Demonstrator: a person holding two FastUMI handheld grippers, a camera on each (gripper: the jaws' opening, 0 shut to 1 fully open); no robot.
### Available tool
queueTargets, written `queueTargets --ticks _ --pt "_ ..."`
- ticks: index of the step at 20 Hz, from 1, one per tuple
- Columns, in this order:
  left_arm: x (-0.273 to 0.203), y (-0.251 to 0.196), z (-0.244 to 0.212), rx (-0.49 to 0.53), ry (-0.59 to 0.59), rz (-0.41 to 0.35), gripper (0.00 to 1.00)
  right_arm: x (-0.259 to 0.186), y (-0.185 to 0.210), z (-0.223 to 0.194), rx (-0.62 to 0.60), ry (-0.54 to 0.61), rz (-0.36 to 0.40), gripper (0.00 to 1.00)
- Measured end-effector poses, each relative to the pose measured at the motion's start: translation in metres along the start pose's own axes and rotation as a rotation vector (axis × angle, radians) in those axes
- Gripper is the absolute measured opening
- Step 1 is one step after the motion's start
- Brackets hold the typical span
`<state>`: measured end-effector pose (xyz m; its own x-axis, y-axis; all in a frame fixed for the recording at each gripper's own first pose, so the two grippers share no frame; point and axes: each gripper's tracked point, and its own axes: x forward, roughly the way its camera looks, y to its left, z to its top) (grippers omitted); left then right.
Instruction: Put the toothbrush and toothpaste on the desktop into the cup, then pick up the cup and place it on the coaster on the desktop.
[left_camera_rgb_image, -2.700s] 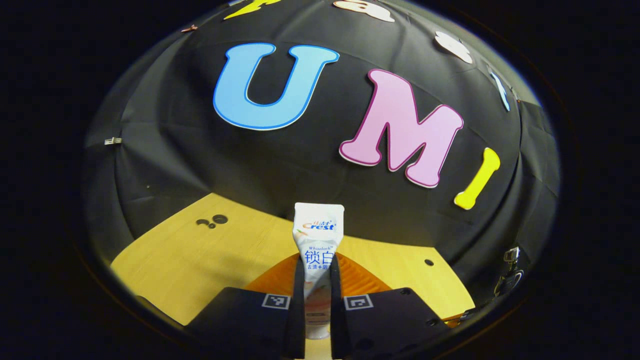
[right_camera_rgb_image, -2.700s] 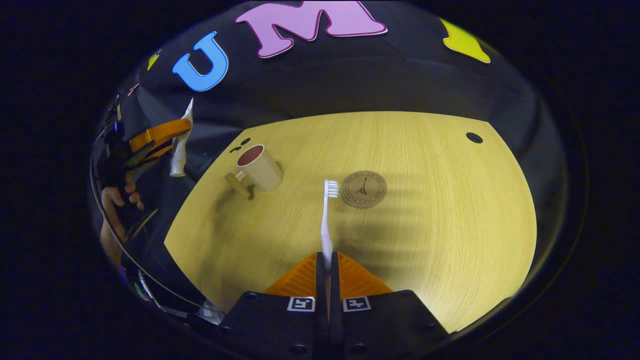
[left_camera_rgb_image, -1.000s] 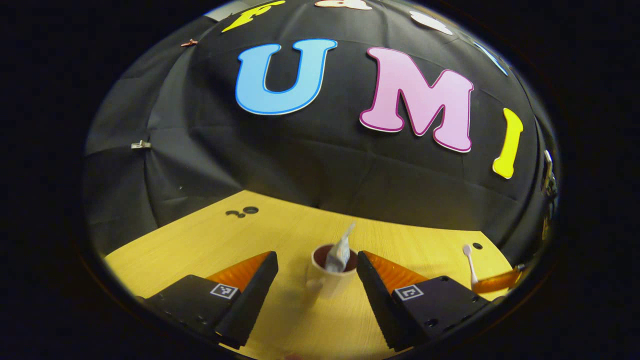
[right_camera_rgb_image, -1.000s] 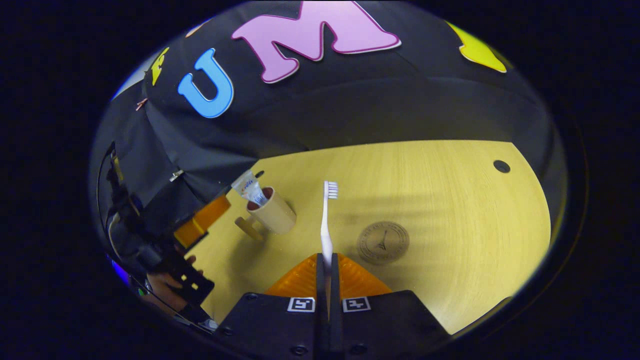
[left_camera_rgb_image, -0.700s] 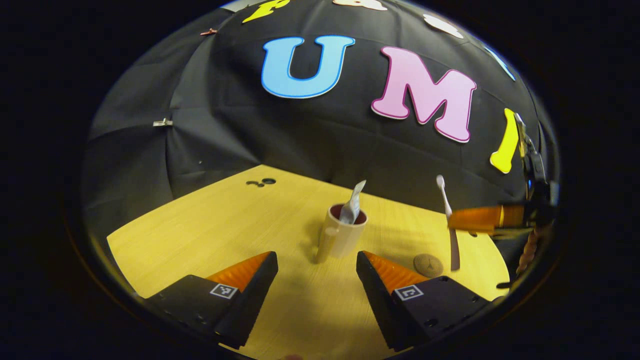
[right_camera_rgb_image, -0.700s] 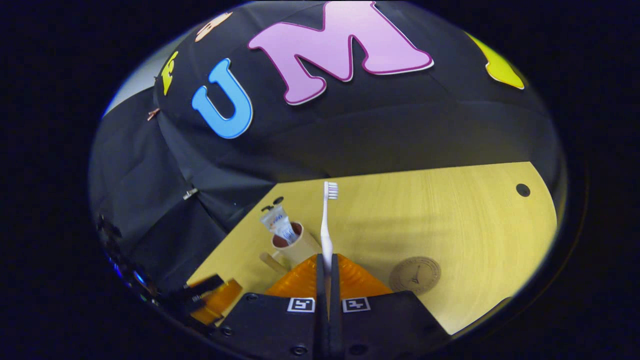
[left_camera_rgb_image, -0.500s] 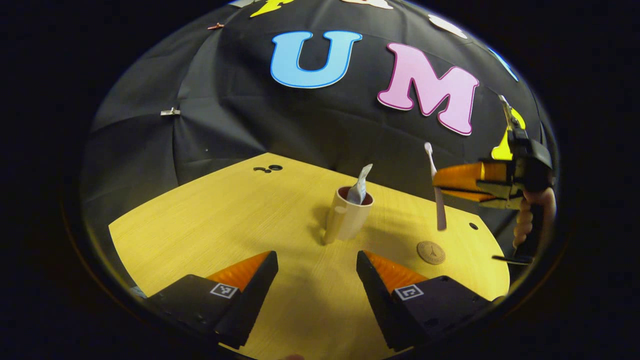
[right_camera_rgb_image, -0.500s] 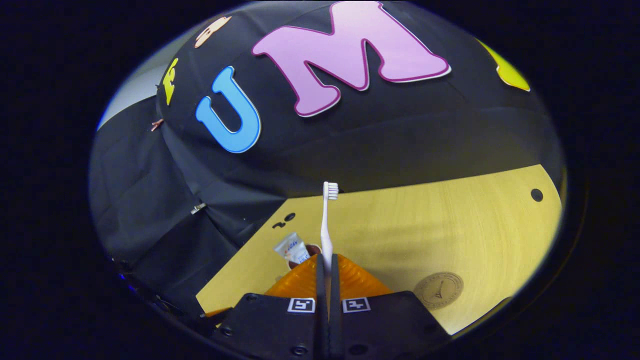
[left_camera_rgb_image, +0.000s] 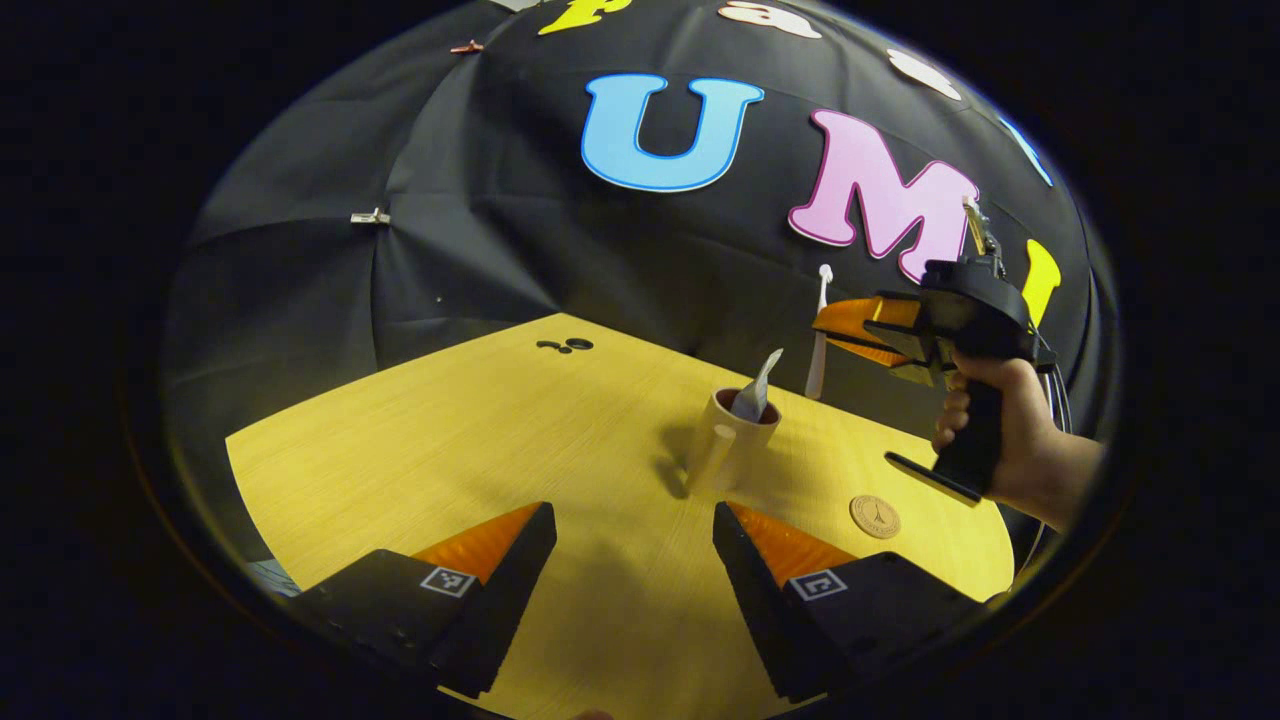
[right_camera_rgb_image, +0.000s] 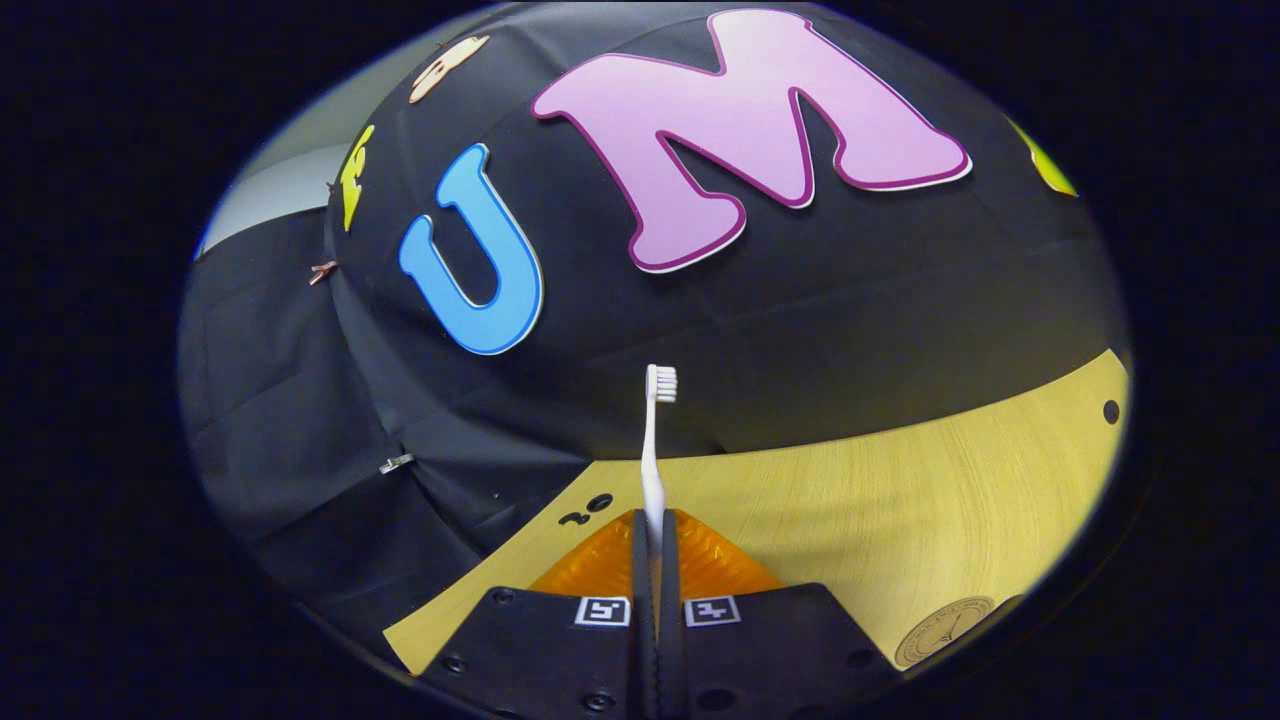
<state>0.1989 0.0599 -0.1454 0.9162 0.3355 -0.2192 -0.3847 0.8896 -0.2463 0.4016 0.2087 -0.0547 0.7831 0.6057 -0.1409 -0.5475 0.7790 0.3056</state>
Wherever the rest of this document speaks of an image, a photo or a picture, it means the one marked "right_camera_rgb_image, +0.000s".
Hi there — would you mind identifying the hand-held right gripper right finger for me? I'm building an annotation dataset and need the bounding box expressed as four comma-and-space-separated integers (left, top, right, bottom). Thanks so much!
661, 509, 902, 720

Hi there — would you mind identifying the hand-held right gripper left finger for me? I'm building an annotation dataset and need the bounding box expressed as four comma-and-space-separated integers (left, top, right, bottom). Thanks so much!
418, 509, 661, 720

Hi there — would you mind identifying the white toothbrush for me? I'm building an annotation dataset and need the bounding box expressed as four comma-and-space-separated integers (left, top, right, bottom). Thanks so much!
640, 364, 679, 546

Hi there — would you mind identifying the round wooden coaster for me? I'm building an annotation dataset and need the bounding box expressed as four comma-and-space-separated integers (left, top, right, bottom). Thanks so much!
893, 596, 1001, 669

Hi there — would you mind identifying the black backdrop cloth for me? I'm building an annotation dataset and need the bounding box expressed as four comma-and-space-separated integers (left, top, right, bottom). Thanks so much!
178, 0, 1131, 641

